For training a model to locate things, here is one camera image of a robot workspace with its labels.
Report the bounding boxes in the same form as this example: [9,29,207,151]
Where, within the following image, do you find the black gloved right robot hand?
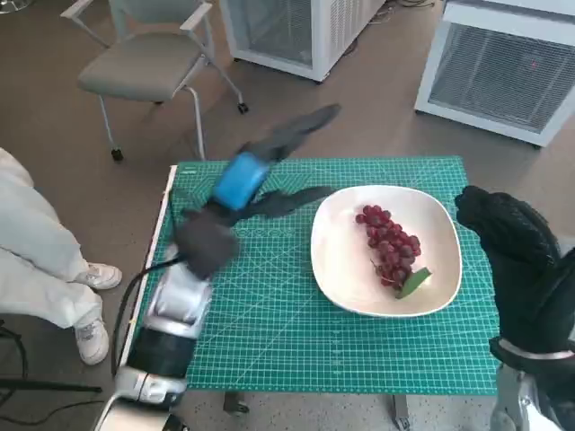
[454,184,575,356]

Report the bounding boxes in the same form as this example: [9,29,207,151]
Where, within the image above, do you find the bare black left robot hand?
[209,103,342,222]

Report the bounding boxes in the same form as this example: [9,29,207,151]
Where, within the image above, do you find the red toy grape bunch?
[355,203,434,301]

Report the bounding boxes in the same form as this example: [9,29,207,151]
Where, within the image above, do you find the white square plate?
[309,184,464,318]

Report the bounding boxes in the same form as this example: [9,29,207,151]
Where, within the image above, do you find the green cutting mat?
[167,154,500,398]

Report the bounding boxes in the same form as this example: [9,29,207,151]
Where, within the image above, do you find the white mesh cabinet red light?
[413,0,575,149]

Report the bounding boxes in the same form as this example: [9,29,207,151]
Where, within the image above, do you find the person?
[0,146,124,366]

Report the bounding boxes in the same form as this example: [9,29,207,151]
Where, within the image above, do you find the black stand legs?
[0,318,103,427]

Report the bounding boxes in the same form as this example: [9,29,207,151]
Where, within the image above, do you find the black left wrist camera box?
[173,209,238,280]

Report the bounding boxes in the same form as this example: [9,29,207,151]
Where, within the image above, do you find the grey chair with white frame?
[59,0,250,163]

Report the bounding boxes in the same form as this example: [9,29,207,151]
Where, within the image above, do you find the metal table leg bracket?
[223,391,251,415]
[388,394,412,431]

